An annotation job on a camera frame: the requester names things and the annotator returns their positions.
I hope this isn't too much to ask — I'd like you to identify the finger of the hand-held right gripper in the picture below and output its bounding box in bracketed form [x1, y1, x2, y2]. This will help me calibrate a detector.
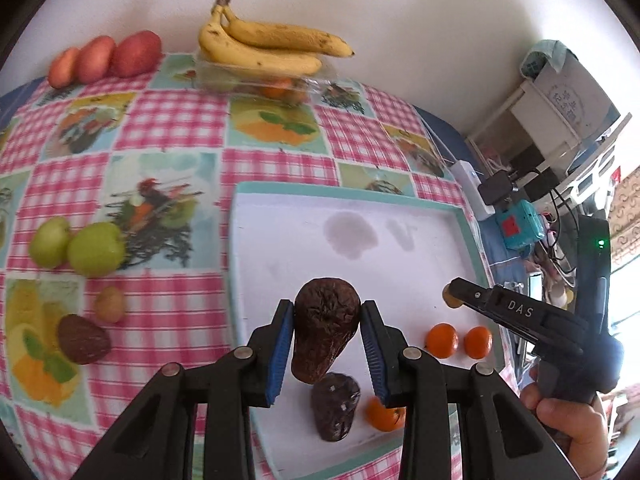
[446, 277, 495, 314]

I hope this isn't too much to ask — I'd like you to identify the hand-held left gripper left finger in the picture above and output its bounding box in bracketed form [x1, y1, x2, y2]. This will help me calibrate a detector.
[72, 300, 296, 480]

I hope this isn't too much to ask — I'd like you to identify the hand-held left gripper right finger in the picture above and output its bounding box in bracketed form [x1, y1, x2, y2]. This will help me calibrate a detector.
[360, 300, 583, 480]

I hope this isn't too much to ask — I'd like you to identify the orange tangerine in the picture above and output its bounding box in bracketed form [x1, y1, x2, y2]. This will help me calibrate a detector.
[463, 326, 493, 360]
[425, 323, 460, 359]
[365, 395, 407, 432]

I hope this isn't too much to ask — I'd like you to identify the wrinkled brown date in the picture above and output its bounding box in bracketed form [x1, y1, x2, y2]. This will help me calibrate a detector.
[56, 314, 112, 366]
[311, 372, 362, 442]
[291, 277, 362, 386]

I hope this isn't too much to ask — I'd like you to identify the white tray with teal rim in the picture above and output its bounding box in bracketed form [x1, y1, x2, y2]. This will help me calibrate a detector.
[227, 181, 501, 480]

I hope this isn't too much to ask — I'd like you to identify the green jujube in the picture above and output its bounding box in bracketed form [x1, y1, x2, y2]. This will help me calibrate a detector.
[28, 216, 72, 269]
[67, 222, 126, 277]

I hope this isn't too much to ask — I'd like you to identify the person's right hand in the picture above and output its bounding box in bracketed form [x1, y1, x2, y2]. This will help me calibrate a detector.
[520, 362, 613, 478]

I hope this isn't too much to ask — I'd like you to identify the black charger adapter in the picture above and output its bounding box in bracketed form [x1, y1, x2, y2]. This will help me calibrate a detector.
[477, 170, 513, 206]

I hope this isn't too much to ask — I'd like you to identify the white power strip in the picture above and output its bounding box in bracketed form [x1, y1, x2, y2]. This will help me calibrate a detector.
[452, 160, 493, 221]

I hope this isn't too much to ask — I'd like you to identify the white lattice rack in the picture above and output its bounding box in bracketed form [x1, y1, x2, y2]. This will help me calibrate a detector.
[565, 115, 633, 201]

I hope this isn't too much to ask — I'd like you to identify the white side shelf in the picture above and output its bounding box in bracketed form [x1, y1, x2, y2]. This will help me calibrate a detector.
[467, 80, 591, 196]

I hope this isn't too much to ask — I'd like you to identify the white album box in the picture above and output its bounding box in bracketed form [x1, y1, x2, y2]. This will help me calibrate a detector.
[535, 55, 621, 131]

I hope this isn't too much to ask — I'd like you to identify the teal checked cloth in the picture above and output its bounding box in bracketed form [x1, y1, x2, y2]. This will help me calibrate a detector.
[520, 39, 568, 78]

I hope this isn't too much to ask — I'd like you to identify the tangerine inside clear container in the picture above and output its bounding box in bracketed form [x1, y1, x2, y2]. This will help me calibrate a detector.
[260, 79, 295, 101]

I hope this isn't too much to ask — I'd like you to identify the clear plastic container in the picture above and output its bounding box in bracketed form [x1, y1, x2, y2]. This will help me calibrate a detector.
[194, 50, 337, 107]

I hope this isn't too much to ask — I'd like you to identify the spotted yellow banana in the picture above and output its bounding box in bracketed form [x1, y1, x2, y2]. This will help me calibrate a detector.
[198, 5, 323, 77]
[220, 0, 355, 58]

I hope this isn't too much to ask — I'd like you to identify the red apple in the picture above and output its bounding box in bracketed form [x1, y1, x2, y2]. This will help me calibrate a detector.
[111, 30, 162, 78]
[48, 47, 82, 88]
[75, 35, 117, 84]

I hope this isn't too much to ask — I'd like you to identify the teal toy camera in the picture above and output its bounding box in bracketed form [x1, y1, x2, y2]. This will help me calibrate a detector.
[495, 199, 548, 251]

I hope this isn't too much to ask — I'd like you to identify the black charger cable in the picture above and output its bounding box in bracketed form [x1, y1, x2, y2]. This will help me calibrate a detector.
[520, 170, 586, 271]

